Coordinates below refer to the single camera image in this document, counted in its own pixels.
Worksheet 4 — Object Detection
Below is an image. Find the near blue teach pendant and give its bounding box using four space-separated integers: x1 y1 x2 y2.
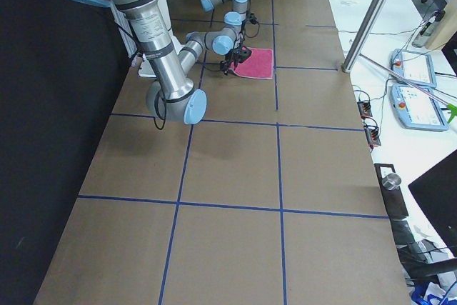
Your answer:
391 84 449 132

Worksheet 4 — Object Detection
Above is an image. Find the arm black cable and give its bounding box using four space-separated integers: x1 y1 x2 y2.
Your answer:
152 69 169 131
238 11 261 39

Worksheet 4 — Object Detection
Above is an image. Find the far blue teach pendant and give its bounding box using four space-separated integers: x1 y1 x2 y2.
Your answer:
391 49 437 88

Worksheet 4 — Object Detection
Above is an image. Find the black monitor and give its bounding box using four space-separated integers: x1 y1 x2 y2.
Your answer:
408 151 456 256

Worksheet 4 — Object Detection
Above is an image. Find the silver metal cylinder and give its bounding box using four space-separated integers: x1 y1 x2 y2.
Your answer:
381 173 401 191

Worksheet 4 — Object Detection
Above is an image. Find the blue teach pendant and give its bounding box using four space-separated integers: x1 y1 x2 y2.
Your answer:
391 49 437 88
391 84 449 132

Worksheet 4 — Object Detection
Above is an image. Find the orange black connector box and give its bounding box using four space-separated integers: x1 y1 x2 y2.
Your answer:
357 101 372 119
363 125 381 149

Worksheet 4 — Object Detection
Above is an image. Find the pink terry towel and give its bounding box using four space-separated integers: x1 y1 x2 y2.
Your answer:
231 48 273 80

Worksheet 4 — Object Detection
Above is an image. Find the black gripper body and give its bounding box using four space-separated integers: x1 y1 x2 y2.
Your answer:
245 11 258 25
219 46 252 75

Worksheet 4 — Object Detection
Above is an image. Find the aluminium frame post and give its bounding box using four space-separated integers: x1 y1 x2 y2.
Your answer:
342 0 386 74

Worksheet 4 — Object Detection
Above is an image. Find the long metal reacher stick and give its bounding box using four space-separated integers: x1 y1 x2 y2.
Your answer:
358 53 457 120

